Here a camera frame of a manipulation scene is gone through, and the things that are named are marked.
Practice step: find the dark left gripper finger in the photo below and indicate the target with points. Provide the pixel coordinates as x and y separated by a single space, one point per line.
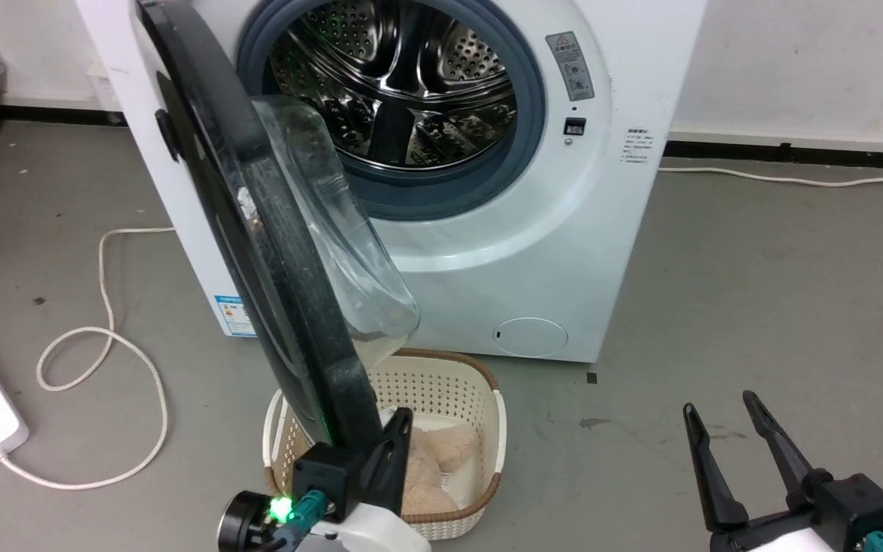
389 468

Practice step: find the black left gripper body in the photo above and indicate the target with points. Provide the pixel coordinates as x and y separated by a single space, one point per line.
330 479

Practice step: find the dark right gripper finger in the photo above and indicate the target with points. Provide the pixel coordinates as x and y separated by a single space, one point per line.
786 460
713 483

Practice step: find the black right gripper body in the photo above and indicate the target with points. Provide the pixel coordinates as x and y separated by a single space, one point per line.
863 510

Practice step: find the black round washing machine door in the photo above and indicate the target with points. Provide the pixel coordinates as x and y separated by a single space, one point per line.
257 199

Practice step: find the grey rubber door gasket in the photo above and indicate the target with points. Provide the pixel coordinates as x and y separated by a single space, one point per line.
527 123

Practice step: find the black door latch socket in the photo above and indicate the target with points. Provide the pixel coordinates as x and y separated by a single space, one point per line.
575 126

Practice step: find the white front-load washing machine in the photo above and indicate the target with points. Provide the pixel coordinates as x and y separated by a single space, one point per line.
625 69

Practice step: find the beige plush toy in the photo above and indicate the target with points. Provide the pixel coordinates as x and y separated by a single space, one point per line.
434 468

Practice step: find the white woven laundry basket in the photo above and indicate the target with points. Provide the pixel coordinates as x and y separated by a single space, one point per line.
449 383

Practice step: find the blue energy label sticker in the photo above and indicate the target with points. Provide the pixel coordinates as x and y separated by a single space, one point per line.
233 316

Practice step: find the round white filter cover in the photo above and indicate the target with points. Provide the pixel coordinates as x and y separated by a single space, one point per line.
530 337

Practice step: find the small printed text sticker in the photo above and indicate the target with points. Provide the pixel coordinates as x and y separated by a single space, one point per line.
639 146

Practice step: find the steel perforated washer drum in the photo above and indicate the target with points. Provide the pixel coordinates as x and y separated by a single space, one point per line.
411 84

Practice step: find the grey warning sticker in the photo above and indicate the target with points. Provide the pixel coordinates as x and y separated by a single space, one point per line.
570 66

